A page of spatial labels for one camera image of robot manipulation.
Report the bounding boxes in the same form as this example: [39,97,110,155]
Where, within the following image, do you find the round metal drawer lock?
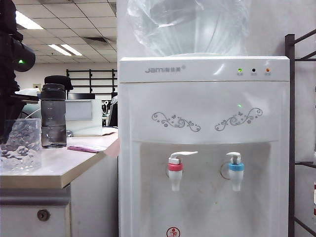
[37,209,51,222]

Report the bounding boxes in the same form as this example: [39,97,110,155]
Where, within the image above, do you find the white plastic bag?
[14,88,41,96]

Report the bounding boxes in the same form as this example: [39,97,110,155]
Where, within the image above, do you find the pink cloth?
[67,144,109,154]

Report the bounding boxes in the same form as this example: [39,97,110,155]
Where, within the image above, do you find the dark jacket on chair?
[108,95,119,128]

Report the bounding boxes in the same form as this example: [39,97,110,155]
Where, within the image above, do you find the white desk partition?
[65,99,103,137]

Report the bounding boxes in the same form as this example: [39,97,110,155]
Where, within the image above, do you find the ceiling air vent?
[82,37,109,45]

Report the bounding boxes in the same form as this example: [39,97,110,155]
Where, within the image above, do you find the clear dimpled plastic mug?
[0,118,42,173]

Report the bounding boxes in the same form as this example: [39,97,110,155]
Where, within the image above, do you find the red collared white tap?
[167,151,199,192]

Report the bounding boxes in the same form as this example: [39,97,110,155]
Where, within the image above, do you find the black wall shelf rack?
[66,68,119,94]

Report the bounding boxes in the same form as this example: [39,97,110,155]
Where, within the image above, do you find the dark grey metal rack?
[284,29,316,237]

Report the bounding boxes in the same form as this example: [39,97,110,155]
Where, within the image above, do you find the frosted glass desk divider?
[21,103,42,119]

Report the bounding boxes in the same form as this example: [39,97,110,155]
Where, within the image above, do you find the twin ceiling light panel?
[47,43,84,57]

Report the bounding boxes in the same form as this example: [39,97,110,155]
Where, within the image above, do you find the white water dispenser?
[118,56,291,237]

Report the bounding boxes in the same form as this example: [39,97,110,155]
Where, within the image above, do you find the clear bagged water jug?
[126,0,250,58]

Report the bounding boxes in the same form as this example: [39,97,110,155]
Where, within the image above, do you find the long ceiling light panel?
[15,10,44,31]

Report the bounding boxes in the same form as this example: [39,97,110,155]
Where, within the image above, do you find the white desk cabinet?
[0,132,121,237]

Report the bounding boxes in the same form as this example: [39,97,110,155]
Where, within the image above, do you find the slim black monitor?
[67,93,96,100]

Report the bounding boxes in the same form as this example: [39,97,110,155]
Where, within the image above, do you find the blue collared white tap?
[220,152,245,192]

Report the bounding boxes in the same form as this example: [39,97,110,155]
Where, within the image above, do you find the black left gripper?
[0,95,40,144]

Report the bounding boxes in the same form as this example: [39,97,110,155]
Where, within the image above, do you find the dark grey water bottle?
[40,83,68,149]

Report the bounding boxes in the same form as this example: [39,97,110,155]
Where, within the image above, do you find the black office chair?
[44,75,74,92]

